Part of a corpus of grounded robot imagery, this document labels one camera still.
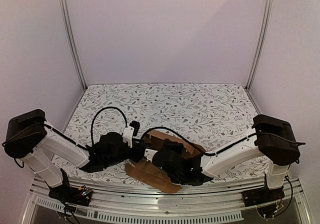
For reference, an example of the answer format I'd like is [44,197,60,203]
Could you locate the left aluminium frame post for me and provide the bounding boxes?
[59,0,88,91]

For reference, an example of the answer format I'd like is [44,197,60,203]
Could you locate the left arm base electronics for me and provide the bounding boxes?
[48,168,93,207]

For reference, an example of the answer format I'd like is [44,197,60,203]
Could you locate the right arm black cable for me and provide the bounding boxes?
[141,126,307,157]

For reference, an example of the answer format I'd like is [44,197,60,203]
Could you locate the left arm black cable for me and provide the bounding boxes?
[43,106,130,155]

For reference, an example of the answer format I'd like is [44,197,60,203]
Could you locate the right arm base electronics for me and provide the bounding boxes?
[241,184,285,219]

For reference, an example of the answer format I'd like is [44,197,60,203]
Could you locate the brown cardboard box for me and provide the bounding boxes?
[125,130,205,194]

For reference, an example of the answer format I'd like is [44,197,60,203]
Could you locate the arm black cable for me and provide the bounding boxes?
[43,106,130,155]
[141,126,307,157]

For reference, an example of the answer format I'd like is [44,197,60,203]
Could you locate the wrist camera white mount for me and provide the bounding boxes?
[143,148,158,163]
[122,120,140,148]

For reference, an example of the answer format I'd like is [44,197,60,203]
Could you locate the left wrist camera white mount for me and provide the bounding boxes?
[122,120,140,148]

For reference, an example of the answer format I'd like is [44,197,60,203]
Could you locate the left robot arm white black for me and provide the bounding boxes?
[2,109,149,201]

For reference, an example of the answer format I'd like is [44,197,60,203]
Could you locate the aluminium front rail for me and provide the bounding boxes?
[20,177,313,224]

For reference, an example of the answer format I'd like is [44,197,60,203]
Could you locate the right aluminium frame post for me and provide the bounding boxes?
[245,0,273,92]

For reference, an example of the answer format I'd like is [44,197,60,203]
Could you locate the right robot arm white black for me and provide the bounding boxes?
[144,114,302,202]

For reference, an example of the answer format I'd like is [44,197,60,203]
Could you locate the aluminium frame post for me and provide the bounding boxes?
[59,0,88,91]
[245,0,273,92]

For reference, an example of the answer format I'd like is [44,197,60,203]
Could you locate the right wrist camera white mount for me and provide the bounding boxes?
[143,148,158,163]

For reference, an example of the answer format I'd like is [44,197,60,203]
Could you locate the floral patterned table mat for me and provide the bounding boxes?
[49,83,284,186]

